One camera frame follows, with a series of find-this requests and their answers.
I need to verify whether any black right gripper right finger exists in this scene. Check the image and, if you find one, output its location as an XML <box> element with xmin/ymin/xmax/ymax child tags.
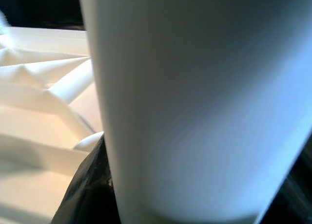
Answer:
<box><xmin>262</xmin><ymin>136</ymin><xmax>312</xmax><ymax>224</ymax></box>

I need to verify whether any white plastic table top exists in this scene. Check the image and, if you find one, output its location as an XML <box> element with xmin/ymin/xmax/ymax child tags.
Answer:
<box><xmin>0</xmin><ymin>26</ymin><xmax>106</xmax><ymax>224</ymax></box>

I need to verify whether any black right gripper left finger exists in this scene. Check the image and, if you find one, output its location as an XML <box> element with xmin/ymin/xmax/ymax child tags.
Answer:
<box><xmin>50</xmin><ymin>131</ymin><xmax>120</xmax><ymax>224</ymax></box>

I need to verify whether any black plastic table cover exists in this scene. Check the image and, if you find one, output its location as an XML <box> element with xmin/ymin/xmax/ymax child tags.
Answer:
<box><xmin>0</xmin><ymin>0</ymin><xmax>86</xmax><ymax>31</ymax></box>

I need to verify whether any white plastic table leg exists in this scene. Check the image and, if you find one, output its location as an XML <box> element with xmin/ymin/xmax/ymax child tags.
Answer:
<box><xmin>78</xmin><ymin>0</ymin><xmax>312</xmax><ymax>224</ymax></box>

